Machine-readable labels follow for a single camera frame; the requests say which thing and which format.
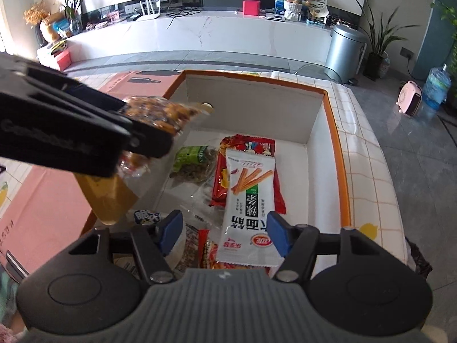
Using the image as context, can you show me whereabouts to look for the orange red snack packet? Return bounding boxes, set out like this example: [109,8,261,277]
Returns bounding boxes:
[197,229,269,271]

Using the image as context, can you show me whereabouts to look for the small blue white packet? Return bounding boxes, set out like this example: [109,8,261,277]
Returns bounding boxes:
[133,209,169,227]

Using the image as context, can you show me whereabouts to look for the plant in glass vase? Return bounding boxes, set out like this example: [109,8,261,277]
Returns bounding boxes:
[60,0,89,35]

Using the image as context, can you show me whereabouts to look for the dried yellow flowers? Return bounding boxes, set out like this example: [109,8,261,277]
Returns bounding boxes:
[23,1,49,26]

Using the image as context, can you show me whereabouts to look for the green snack packet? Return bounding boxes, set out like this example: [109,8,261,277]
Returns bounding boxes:
[169,145,219,185]

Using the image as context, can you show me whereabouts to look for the yellow plush toy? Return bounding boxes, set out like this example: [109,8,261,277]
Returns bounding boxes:
[39,12,73,44]

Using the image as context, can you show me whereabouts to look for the clear peanut snack packet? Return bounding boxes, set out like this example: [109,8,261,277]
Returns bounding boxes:
[76,95,215,226]

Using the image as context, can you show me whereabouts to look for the white marble tv console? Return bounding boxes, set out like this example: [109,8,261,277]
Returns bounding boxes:
[63,6,333,69]

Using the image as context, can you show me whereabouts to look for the potted plant in black pot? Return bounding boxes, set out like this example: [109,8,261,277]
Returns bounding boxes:
[353,0,419,81]

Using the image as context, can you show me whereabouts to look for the white stick snack packet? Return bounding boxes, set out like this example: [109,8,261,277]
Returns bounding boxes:
[216,148,278,267]

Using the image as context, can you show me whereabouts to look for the pink storage box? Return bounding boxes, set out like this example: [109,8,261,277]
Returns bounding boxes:
[51,49,72,72]

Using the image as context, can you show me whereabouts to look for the silver trash can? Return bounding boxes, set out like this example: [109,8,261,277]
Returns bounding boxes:
[324,24,368,83]

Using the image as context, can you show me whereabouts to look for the pink mat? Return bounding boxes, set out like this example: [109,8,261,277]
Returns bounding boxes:
[0,69,183,256]

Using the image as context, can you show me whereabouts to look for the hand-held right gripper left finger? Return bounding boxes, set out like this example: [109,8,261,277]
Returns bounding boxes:
[68,210,185,284]

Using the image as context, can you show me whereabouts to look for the white router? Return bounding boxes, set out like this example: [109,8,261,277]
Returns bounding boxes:
[137,0,162,21]

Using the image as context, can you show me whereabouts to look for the pink heater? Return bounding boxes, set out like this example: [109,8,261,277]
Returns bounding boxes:
[396,80,423,118]

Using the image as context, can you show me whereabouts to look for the teal patterned cloth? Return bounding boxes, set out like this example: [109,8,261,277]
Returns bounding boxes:
[0,269,26,343]

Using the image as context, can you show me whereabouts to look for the blue water bottle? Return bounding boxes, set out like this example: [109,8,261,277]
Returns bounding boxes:
[423,64,452,111]

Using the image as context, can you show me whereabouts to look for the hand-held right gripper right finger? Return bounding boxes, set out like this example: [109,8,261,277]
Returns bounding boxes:
[266,211,383,282]

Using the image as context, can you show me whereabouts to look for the orange cardboard box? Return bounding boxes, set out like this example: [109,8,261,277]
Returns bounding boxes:
[86,69,353,269]

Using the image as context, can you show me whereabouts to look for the black cables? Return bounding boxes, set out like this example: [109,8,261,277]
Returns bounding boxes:
[165,4,201,29]

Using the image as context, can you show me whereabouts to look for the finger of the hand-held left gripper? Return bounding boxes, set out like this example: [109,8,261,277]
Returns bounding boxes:
[121,114,176,160]
[25,63,128,117]

